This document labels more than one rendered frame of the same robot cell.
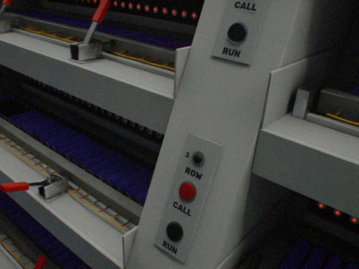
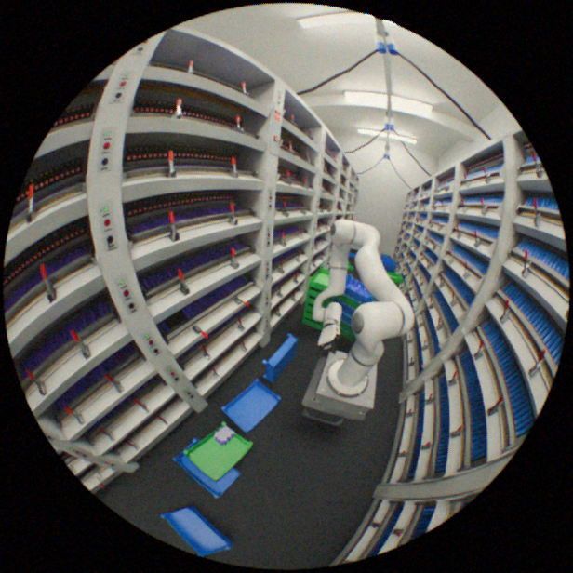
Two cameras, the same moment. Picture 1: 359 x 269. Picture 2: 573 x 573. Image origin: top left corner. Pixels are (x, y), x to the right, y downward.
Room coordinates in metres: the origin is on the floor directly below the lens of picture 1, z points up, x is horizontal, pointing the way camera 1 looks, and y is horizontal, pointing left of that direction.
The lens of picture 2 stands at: (0.29, 0.84, 1.06)
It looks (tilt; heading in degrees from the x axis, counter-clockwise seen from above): 30 degrees down; 264
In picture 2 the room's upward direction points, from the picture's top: 5 degrees clockwise
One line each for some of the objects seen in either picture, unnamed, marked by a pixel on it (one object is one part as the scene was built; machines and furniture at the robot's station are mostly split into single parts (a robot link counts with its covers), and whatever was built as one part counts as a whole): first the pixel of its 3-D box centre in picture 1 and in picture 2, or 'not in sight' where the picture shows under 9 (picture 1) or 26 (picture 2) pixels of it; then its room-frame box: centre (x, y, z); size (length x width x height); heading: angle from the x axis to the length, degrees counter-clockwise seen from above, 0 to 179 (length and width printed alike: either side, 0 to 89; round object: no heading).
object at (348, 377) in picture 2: not in sight; (355, 366); (-0.06, 0.52, 0.48); 0.19 x 0.19 x 0.18
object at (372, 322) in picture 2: not in sight; (371, 334); (-0.04, 0.52, 0.69); 0.19 x 0.12 x 0.24; 3
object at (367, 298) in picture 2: not in sight; (359, 288); (-0.41, -0.19, 0.44); 0.30 x 0.20 x 0.08; 128
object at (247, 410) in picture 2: not in sight; (252, 406); (0.40, 0.51, 0.04); 0.30 x 0.20 x 0.08; 49
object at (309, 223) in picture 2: not in sight; (305, 217); (0.01, -0.66, 0.89); 0.20 x 0.09 x 1.78; 147
